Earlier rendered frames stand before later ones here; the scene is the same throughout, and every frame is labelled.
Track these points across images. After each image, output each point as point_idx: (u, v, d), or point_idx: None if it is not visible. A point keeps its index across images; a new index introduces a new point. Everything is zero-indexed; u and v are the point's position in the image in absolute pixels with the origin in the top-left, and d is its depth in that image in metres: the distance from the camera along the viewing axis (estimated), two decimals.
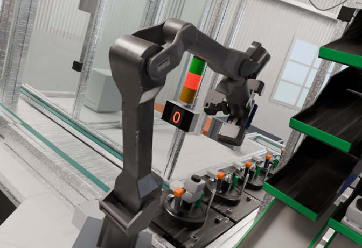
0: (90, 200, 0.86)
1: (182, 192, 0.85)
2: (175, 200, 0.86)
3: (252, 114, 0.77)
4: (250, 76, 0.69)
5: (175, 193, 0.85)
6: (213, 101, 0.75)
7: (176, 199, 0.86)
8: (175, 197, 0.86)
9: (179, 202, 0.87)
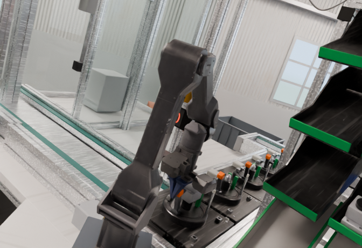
0: (90, 200, 0.86)
1: (182, 192, 0.85)
2: (175, 200, 0.86)
3: None
4: None
5: None
6: (180, 162, 0.75)
7: (176, 199, 0.86)
8: (175, 197, 0.86)
9: (179, 202, 0.87)
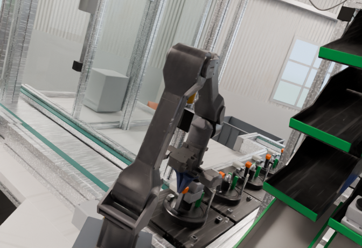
0: (90, 200, 0.86)
1: (187, 189, 0.86)
2: (179, 198, 0.87)
3: (188, 169, 0.86)
4: None
5: None
6: (187, 157, 0.77)
7: (180, 197, 0.87)
8: (179, 195, 0.87)
9: (182, 200, 0.88)
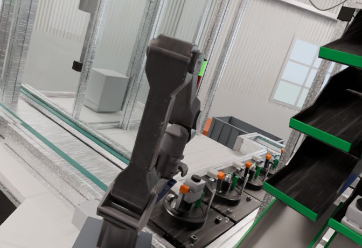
0: (90, 200, 0.86)
1: (187, 189, 0.87)
2: (179, 198, 0.87)
3: (169, 185, 0.77)
4: None
5: (180, 189, 0.87)
6: None
7: (180, 197, 0.87)
8: (179, 195, 0.87)
9: (182, 200, 0.88)
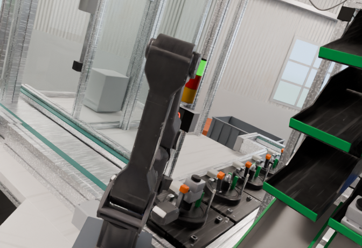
0: (90, 200, 0.86)
1: (187, 189, 0.87)
2: (179, 198, 0.87)
3: None
4: None
5: (180, 189, 0.87)
6: None
7: (180, 197, 0.87)
8: (179, 195, 0.87)
9: (182, 200, 0.88)
